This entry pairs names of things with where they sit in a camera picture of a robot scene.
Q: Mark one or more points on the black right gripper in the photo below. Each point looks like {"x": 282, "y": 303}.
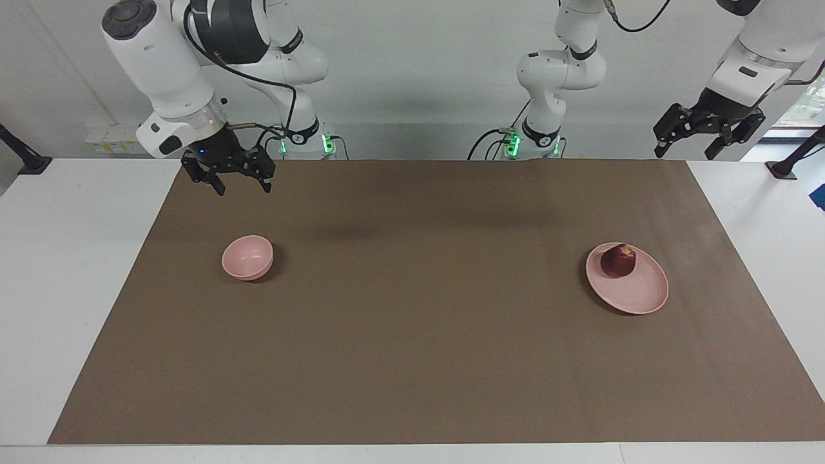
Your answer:
{"x": 222, "y": 158}

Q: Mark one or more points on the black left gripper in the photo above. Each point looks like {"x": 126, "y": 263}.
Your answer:
{"x": 715, "y": 113}

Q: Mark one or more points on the dark red apple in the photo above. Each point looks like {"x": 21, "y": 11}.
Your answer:
{"x": 619, "y": 261}

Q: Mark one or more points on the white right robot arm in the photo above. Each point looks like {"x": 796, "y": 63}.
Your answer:
{"x": 161, "y": 64}

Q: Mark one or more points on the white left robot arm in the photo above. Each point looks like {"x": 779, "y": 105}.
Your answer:
{"x": 561, "y": 71}

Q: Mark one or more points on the pink bowl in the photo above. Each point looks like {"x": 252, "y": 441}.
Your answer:
{"x": 246, "y": 256}

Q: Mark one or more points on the pink plate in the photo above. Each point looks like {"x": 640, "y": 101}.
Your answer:
{"x": 635, "y": 293}

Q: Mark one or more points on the black clamp stand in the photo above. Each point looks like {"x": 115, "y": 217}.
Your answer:
{"x": 783, "y": 171}
{"x": 32, "y": 164}

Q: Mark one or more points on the window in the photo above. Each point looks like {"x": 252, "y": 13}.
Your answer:
{"x": 809, "y": 103}

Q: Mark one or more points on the blue object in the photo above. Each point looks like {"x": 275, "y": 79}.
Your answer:
{"x": 820, "y": 196}

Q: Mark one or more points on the brown table mat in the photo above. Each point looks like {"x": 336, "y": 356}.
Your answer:
{"x": 412, "y": 335}

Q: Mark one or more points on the white wall socket box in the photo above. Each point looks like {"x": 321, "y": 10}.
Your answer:
{"x": 119, "y": 138}

